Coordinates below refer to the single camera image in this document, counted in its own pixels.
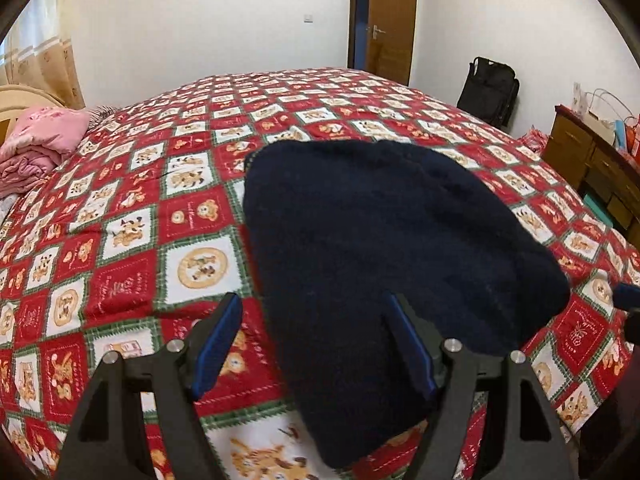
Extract beige wooden headboard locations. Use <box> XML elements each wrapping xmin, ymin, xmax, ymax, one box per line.
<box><xmin>0</xmin><ymin>85</ymin><xmax>66</xmax><ymax>147</ymax></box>

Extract pink folded quilt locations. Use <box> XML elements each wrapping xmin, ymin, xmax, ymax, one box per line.
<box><xmin>0</xmin><ymin>106</ymin><xmax>93</xmax><ymax>198</ymax></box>

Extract sheer beige curtain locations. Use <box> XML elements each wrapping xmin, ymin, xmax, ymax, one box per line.
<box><xmin>0</xmin><ymin>0</ymin><xmax>86</xmax><ymax>111</ymax></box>

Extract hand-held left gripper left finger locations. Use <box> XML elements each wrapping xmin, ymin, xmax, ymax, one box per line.
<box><xmin>54</xmin><ymin>291</ymin><xmax>244</xmax><ymax>480</ymax></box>

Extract red patterned bag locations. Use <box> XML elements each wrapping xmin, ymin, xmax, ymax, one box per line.
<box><xmin>517</xmin><ymin>129</ymin><xmax>551</xmax><ymax>154</ymax></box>

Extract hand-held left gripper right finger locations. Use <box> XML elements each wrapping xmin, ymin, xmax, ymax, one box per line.
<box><xmin>389</xmin><ymin>292</ymin><xmax>576</xmax><ymax>480</ymax></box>

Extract teal box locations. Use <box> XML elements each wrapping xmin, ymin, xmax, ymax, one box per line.
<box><xmin>585</xmin><ymin>195</ymin><xmax>614</xmax><ymax>229</ymax></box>

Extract striped cloth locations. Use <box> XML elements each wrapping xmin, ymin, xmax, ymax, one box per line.
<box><xmin>82</xmin><ymin>105</ymin><xmax>121</xmax><ymax>129</ymax></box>

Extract brown wooden dresser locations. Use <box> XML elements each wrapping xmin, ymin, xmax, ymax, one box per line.
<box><xmin>542</xmin><ymin>104</ymin><xmax>640</xmax><ymax>251</ymax></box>

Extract black bag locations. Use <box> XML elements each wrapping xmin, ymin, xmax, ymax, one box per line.
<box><xmin>456</xmin><ymin>56</ymin><xmax>521</xmax><ymax>128</ymax></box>

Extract brown wooden door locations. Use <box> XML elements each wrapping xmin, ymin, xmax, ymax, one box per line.
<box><xmin>367</xmin><ymin>0</ymin><xmax>418</xmax><ymax>86</ymax></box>

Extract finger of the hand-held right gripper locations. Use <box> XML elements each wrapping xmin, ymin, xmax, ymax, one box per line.
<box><xmin>613</xmin><ymin>282</ymin><xmax>640</xmax><ymax>312</ymax></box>

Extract navy knit sweater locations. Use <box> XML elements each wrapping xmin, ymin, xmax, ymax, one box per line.
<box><xmin>242</xmin><ymin>139</ymin><xmax>572</xmax><ymax>471</ymax></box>

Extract red boxes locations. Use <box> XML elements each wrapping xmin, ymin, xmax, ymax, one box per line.
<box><xmin>622</xmin><ymin>115</ymin><xmax>640</xmax><ymax>157</ymax></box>

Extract red checkered printed bedspread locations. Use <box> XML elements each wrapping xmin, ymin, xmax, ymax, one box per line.
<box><xmin>0</xmin><ymin>66</ymin><xmax>640</xmax><ymax>480</ymax></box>

